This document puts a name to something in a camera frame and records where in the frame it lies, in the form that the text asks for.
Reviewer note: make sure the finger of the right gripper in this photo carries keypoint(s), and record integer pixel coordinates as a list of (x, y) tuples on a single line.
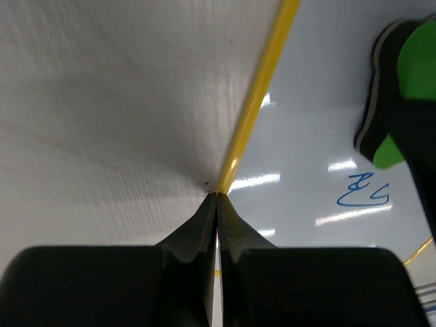
[(411, 124)]

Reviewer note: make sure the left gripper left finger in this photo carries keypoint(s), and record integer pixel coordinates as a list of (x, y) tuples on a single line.
[(167, 284)]

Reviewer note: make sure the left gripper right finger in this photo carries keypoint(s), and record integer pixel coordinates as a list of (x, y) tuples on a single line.
[(265, 285)]

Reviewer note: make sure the green whiteboard eraser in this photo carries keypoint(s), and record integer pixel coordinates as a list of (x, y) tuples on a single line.
[(403, 68)]

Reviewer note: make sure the yellow framed whiteboard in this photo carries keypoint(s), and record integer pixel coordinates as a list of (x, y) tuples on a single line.
[(300, 182)]

